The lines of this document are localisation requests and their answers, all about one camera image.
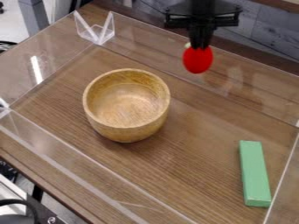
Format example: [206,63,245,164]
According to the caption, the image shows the light wooden bowl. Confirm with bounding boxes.
[81,68,170,143]

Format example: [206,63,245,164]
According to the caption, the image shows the clear acrylic enclosure walls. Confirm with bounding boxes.
[0,10,299,224]

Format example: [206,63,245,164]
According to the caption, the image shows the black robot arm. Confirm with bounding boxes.
[164,0,242,50]

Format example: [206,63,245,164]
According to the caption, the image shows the green rectangular block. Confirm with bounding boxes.
[238,140,272,207]

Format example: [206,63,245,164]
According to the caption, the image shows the black cable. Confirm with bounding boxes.
[0,199,40,218]

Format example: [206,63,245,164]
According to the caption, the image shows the red plush strawberry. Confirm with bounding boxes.
[181,43,213,74]

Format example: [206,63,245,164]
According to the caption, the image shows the black clamp with bolt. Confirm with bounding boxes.
[26,196,66,224]

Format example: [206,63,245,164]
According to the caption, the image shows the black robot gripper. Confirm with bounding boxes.
[164,2,242,49]

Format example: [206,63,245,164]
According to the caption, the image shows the clear acrylic corner bracket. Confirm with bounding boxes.
[73,10,114,46]

